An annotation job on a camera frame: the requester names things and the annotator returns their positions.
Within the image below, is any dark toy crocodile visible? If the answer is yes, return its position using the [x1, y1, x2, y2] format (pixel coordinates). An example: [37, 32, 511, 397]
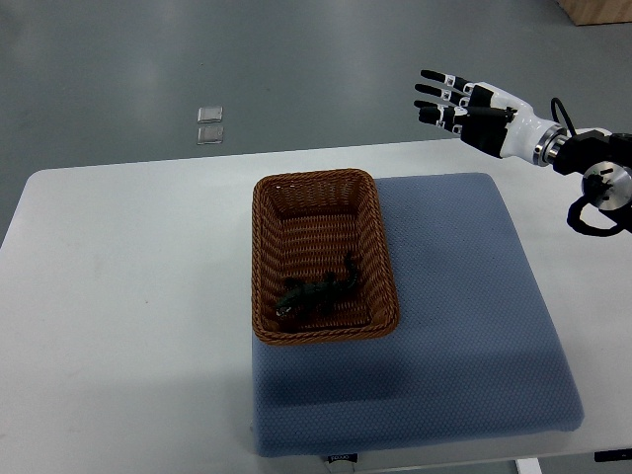
[275, 251, 359, 321]

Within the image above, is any upper metal floor plate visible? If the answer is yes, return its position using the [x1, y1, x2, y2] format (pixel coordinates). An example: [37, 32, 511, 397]
[197, 106, 223, 123]

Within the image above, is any wooden box corner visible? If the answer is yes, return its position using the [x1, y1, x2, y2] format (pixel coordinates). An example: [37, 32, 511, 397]
[557, 0, 631, 26]

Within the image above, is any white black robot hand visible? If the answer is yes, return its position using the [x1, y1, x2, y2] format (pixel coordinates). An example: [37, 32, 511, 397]
[414, 69, 570, 167]

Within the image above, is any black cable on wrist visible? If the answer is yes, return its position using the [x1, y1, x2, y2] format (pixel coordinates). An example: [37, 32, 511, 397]
[549, 97, 577, 135]

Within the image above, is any brown wicker basket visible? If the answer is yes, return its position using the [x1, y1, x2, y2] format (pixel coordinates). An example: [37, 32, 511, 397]
[252, 169, 400, 346]

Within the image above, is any black table edge bracket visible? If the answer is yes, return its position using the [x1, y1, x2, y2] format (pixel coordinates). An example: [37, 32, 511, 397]
[593, 448, 632, 463]

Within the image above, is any metal floor plate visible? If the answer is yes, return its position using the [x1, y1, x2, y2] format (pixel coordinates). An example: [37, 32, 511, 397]
[197, 106, 223, 123]
[197, 125, 224, 145]

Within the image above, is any blue padded cushion mat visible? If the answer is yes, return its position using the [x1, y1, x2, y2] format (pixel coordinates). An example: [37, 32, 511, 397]
[253, 173, 584, 457]

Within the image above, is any lower metal floor plate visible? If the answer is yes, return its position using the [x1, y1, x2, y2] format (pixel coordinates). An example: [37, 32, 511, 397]
[197, 125, 224, 145]

